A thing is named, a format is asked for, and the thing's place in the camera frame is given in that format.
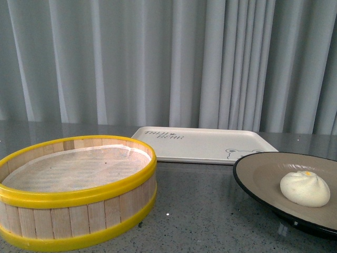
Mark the beige plate with black rim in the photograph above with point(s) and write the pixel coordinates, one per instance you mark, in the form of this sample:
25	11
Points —
260	174

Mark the white steamed bun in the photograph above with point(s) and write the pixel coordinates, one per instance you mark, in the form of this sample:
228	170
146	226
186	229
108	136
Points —
305	188

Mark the white rectangular tray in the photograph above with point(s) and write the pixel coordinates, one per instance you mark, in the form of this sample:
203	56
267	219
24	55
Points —
210	146

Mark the white steamer liner cloth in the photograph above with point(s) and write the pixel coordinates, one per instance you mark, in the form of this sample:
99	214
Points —
78	169

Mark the grey pleated curtain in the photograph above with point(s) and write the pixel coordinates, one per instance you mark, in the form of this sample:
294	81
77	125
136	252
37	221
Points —
244	65

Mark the yellow rimmed bamboo steamer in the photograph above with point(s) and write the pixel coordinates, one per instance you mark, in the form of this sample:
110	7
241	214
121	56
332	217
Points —
62	221

